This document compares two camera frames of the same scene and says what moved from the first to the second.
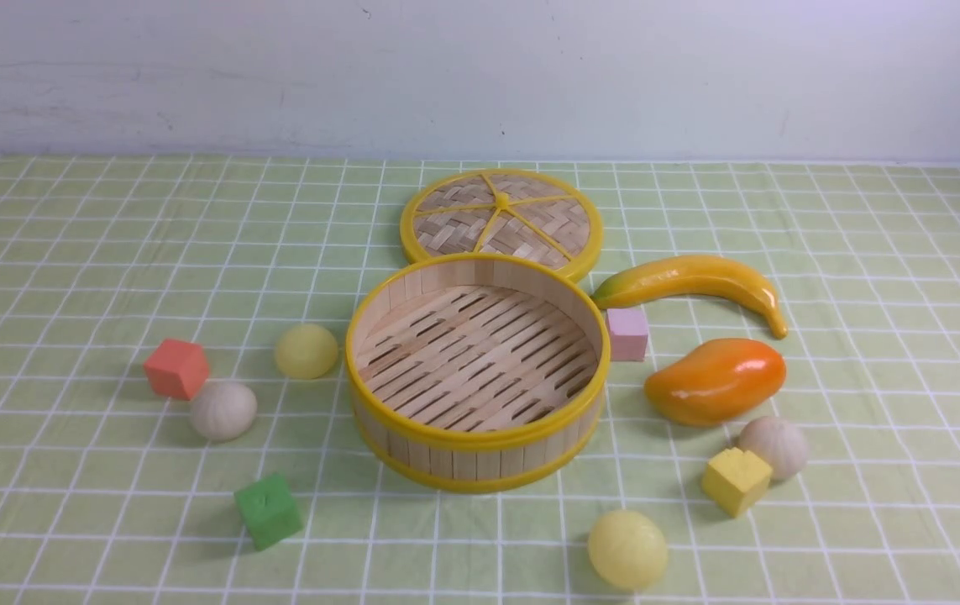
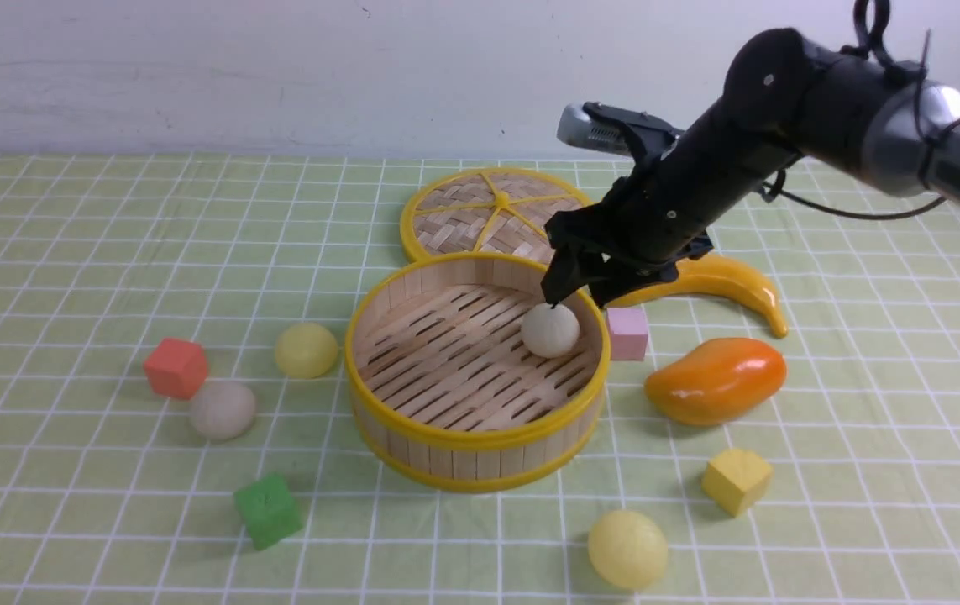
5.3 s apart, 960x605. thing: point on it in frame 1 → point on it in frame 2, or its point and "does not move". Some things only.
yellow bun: [306, 351] does not move
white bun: [778, 443] → [550, 332]
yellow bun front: [627, 549] does not move
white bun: [223, 410] does not move
